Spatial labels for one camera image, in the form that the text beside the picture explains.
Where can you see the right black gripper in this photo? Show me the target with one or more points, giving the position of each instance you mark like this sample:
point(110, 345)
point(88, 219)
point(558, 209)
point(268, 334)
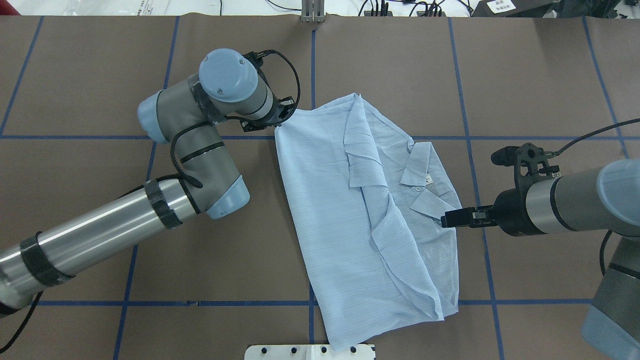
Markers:
point(509, 212)

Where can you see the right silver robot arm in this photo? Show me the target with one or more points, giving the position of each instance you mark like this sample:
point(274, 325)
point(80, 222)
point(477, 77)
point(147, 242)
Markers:
point(561, 236)

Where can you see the aluminium frame post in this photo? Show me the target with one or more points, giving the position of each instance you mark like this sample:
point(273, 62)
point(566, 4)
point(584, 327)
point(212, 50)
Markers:
point(313, 11)

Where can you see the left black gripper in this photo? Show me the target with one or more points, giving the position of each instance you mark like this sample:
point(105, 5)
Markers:
point(279, 115)

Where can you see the light blue button shirt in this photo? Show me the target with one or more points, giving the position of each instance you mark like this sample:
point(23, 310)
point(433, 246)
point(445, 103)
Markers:
point(366, 201)

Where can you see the white camera mast base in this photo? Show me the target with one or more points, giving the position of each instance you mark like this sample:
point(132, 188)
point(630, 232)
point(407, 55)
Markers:
point(309, 352)

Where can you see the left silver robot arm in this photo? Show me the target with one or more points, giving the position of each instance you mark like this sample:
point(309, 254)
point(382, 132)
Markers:
point(227, 86)

